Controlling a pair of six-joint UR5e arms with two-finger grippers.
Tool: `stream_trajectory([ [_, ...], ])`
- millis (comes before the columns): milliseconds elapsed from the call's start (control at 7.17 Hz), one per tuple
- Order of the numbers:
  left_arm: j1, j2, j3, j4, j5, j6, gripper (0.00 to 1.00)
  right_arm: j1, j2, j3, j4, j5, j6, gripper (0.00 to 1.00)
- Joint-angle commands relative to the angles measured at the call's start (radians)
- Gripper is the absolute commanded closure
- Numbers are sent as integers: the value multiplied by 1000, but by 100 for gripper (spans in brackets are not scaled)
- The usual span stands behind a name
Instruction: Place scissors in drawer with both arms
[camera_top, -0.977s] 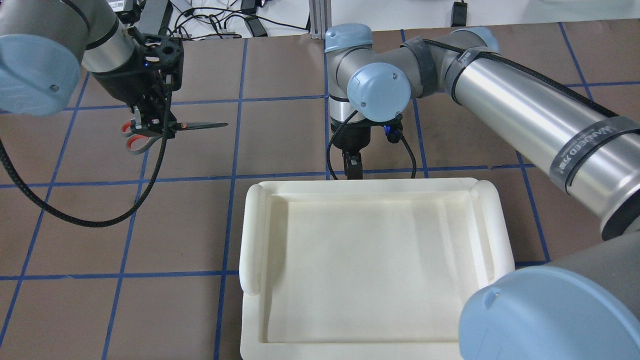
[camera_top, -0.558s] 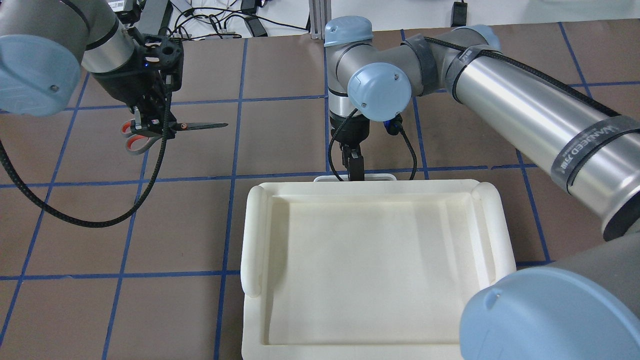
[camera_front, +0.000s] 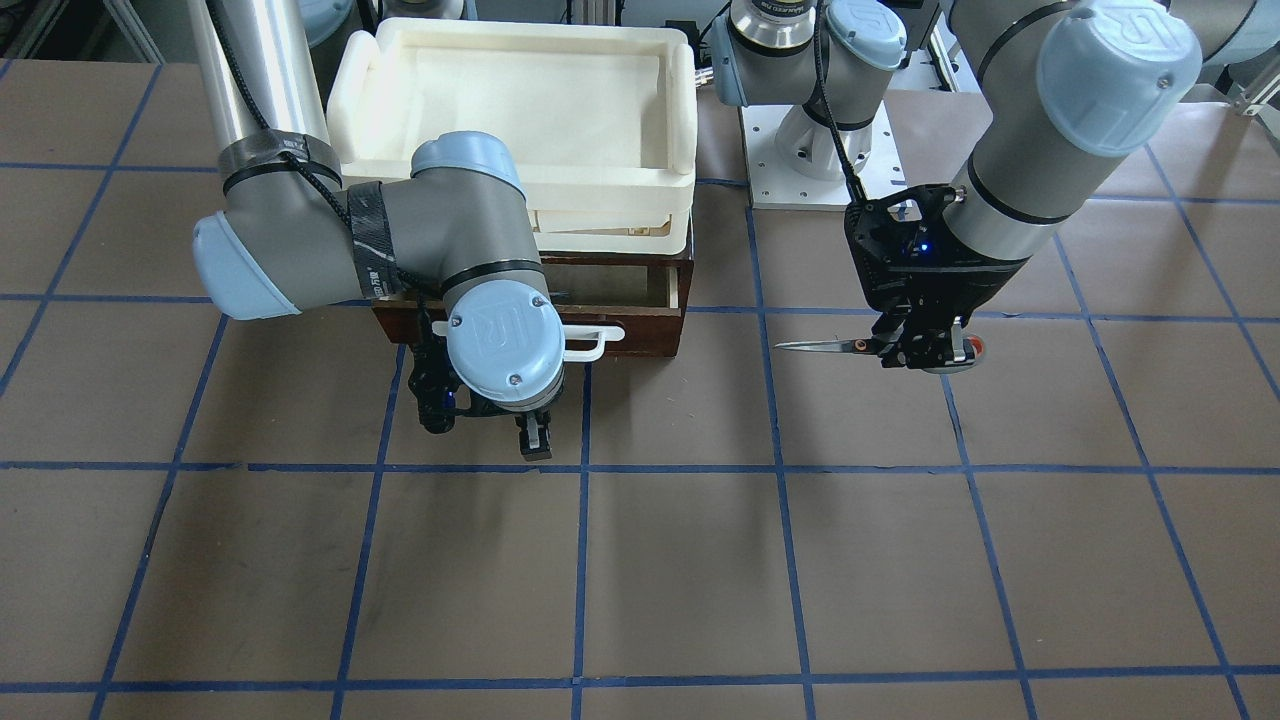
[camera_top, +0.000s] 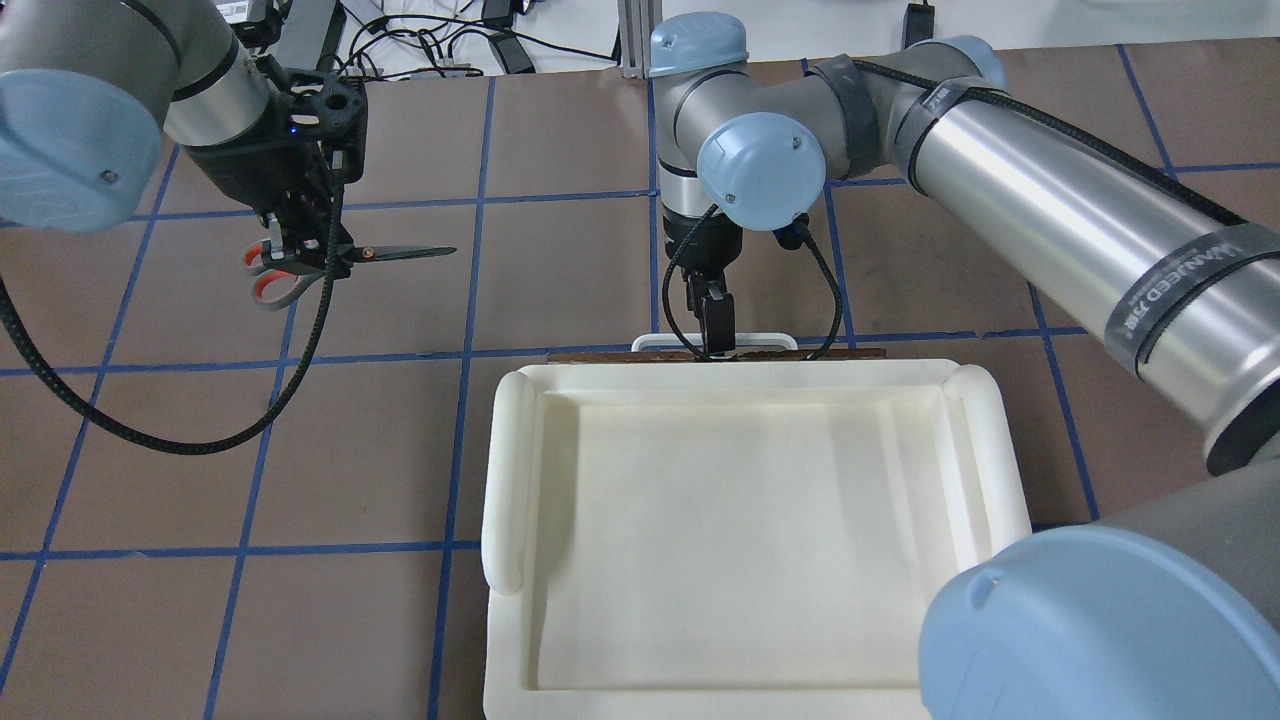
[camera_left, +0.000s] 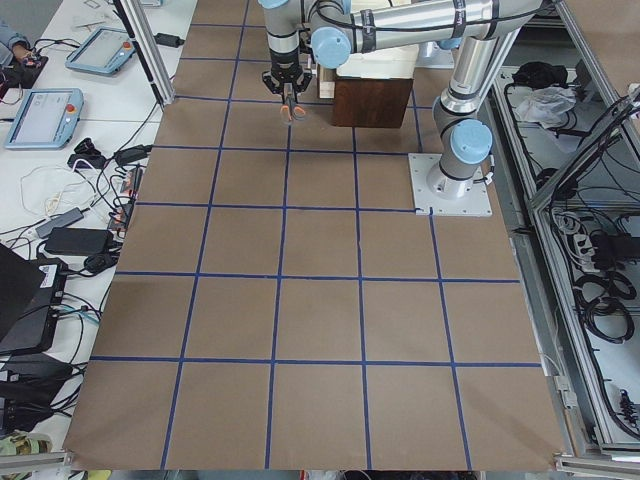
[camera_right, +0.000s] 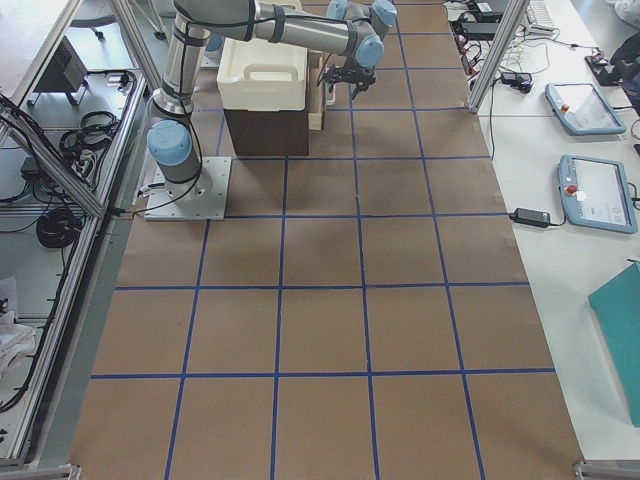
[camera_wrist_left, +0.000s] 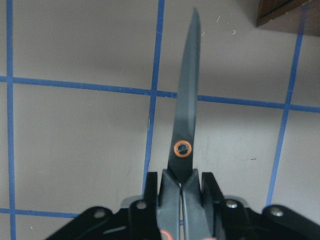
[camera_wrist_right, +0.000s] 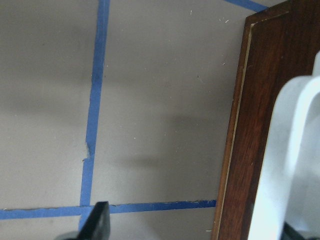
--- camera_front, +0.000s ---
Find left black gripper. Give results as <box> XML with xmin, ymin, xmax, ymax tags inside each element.
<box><xmin>872</xmin><ymin>304</ymin><xmax>980</xmax><ymax>373</ymax></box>

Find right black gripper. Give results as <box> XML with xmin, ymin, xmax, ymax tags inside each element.
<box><xmin>454</xmin><ymin>386</ymin><xmax>561</xmax><ymax>462</ymax></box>

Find grey orange scissors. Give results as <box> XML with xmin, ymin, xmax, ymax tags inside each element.
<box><xmin>773</xmin><ymin>334</ymin><xmax>986</xmax><ymax>374</ymax></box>

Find white drawer handle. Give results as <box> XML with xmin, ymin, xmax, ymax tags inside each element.
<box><xmin>430</xmin><ymin>316</ymin><xmax>625</xmax><ymax>366</ymax></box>

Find brown wooden drawer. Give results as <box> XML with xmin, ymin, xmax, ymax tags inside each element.
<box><xmin>372</xmin><ymin>255</ymin><xmax>692</xmax><ymax>359</ymax></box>

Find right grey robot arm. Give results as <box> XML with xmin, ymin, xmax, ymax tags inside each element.
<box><xmin>189</xmin><ymin>1</ymin><xmax>567</xmax><ymax>460</ymax></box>

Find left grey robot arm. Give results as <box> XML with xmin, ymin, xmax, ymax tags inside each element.
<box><xmin>708</xmin><ymin>1</ymin><xmax>1277</xmax><ymax>374</ymax></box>

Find brown wooden drawer cabinet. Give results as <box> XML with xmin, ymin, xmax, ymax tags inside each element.
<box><xmin>541</xmin><ymin>224</ymin><xmax>695</xmax><ymax>327</ymax></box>

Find white plastic tray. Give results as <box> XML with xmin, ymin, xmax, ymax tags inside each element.
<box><xmin>326</xmin><ymin>18</ymin><xmax>698</xmax><ymax>256</ymax></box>

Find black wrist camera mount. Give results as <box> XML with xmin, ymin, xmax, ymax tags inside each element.
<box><xmin>845</xmin><ymin>184</ymin><xmax>1027</xmax><ymax>324</ymax></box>

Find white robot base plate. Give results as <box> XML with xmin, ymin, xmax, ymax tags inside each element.
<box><xmin>741</xmin><ymin>104</ymin><xmax>908</xmax><ymax>211</ymax></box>

